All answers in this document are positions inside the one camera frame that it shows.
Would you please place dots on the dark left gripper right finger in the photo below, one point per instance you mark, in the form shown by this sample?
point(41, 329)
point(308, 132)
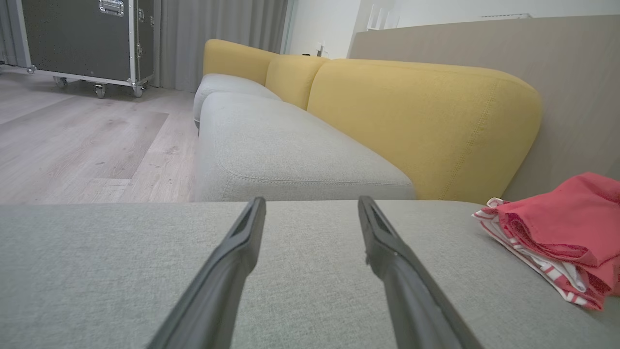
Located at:
point(411, 300)

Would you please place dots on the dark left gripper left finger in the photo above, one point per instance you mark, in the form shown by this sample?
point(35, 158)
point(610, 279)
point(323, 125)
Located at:
point(218, 291)

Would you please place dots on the red shorts white trim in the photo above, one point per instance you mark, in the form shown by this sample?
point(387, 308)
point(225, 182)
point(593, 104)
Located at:
point(547, 269)

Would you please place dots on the red Bulls jersey white sleeves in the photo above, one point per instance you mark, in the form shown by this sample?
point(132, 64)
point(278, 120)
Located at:
point(571, 218)

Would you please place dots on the grey sofa seat cushion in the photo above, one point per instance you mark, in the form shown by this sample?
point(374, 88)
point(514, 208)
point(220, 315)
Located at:
point(227, 85)
point(290, 145)

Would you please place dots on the wide yellow backrest cushion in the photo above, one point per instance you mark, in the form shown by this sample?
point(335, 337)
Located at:
point(411, 111)

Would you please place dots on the narrow yellow backrest cushion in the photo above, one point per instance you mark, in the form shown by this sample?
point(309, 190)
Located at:
point(293, 77)

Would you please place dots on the medium yellow backrest cushion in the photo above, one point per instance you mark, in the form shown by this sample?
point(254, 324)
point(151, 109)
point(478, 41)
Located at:
point(235, 60)

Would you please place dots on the black flight case on wheels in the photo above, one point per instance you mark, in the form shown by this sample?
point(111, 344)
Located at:
point(77, 39)

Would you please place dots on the white wall rack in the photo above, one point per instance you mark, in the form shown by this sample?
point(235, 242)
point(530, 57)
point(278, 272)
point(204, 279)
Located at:
point(382, 14)

